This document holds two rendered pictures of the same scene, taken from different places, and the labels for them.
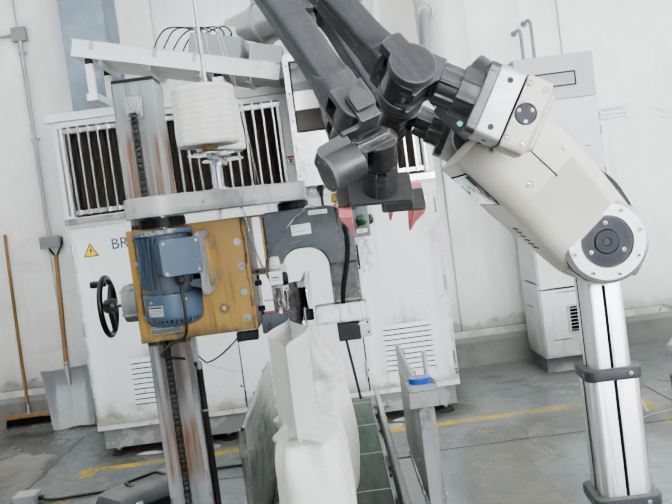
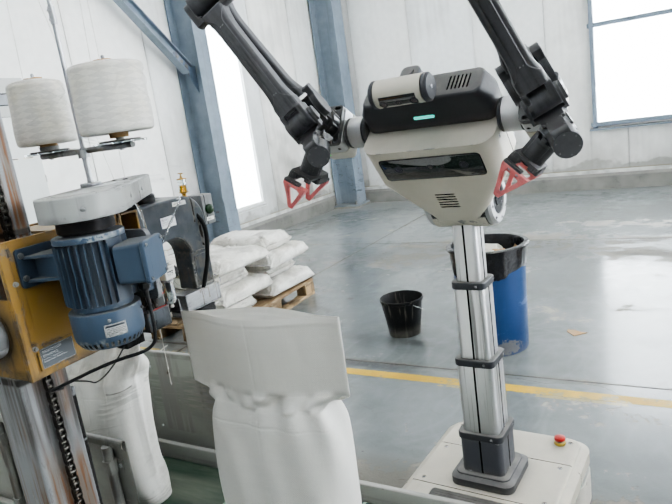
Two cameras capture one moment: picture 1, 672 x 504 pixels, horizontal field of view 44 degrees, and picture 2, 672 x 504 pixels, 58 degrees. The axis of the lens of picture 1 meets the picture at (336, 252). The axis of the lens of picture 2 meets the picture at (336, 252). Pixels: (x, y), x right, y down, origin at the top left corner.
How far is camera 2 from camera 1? 1.65 m
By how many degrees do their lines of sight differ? 58
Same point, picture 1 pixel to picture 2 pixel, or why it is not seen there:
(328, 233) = (188, 223)
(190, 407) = (75, 441)
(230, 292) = not seen: hidden behind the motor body
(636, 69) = not seen: hidden behind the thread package
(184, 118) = (116, 98)
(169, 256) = (150, 258)
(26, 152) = not seen: outside the picture
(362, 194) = (532, 162)
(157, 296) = (117, 310)
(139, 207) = (92, 205)
